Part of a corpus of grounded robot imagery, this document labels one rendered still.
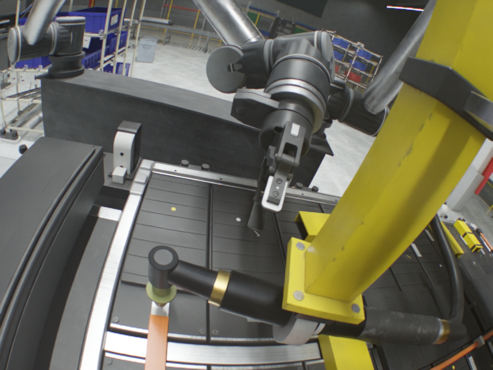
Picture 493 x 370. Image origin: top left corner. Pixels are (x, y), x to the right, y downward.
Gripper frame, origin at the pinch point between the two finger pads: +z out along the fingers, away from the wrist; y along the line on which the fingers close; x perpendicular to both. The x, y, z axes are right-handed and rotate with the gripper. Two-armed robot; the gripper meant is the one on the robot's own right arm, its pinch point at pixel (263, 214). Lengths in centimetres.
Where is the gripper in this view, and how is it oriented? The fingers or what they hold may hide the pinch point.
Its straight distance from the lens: 31.0
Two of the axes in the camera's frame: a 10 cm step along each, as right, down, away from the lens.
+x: -9.4, -3.3, -0.2
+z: -2.9, 8.5, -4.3
